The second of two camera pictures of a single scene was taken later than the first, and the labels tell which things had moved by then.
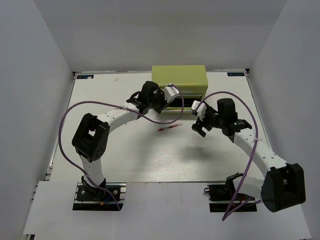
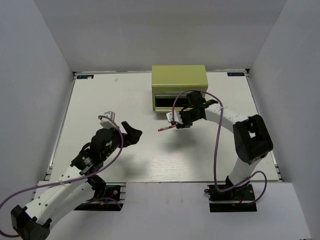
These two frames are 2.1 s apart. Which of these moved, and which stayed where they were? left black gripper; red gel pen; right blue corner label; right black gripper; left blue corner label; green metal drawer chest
Moved: left black gripper; right black gripper
Stayed: red gel pen; left blue corner label; green metal drawer chest; right blue corner label
